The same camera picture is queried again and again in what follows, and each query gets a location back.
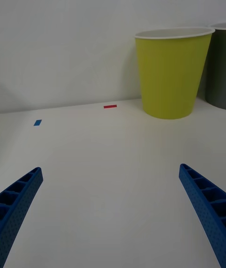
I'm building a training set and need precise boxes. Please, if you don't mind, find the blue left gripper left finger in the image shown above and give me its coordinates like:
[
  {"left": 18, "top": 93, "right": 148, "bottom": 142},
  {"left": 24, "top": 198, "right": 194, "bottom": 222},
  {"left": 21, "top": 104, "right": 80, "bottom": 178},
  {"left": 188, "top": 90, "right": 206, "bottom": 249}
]
[{"left": 0, "top": 166, "right": 44, "bottom": 268}]

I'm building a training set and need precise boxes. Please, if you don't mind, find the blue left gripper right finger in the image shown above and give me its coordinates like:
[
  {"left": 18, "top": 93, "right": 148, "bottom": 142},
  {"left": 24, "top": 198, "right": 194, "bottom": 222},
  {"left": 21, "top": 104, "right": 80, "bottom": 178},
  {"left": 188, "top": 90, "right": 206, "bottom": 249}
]
[{"left": 178, "top": 163, "right": 226, "bottom": 268}]

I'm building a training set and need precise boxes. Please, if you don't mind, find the yellow-green plastic waste bin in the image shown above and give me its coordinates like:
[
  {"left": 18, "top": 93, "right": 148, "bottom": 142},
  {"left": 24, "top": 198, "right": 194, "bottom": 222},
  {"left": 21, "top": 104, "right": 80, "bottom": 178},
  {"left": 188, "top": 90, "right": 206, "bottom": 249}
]
[{"left": 134, "top": 27, "right": 216, "bottom": 120}]

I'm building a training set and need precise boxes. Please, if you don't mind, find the grey plastic waste bin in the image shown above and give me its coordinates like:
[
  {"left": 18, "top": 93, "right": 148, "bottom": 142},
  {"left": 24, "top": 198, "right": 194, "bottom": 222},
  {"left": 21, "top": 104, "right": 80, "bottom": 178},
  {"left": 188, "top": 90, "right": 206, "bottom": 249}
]
[{"left": 204, "top": 23, "right": 226, "bottom": 110}]

